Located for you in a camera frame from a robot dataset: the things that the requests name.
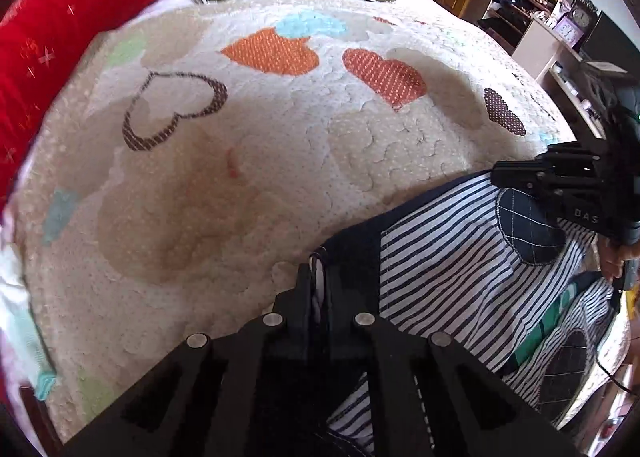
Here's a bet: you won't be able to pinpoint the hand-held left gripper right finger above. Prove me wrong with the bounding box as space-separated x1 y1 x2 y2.
324 267 597 457

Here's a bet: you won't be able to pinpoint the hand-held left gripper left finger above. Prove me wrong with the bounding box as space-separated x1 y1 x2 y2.
60 263 315 457

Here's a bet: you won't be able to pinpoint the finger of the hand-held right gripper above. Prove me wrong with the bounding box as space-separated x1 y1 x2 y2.
490 159 568 202
535 141 608 168

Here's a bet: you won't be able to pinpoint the navy white striped pants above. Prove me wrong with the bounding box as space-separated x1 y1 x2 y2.
309 170 633 457

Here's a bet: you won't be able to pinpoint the person's right hand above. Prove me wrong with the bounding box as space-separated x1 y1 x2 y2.
597 234 632 285

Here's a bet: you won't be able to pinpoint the white desk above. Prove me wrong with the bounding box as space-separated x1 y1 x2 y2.
510 17 610 138

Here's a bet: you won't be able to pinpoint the black monitor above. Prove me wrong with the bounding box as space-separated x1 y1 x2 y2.
582 11 640 76

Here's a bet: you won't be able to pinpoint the purple clock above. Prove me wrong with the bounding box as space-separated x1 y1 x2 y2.
554 17 584 48

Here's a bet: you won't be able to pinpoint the dark ornate clock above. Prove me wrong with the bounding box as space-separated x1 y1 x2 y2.
567 0 601 34

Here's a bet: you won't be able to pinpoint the heart print quilted blanket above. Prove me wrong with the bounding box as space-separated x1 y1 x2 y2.
10 0 632 444

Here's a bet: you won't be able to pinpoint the red blanket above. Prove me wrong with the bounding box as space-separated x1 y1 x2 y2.
0 0 197 210

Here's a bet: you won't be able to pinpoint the black cable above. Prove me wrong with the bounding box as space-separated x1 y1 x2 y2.
594 287 635 394

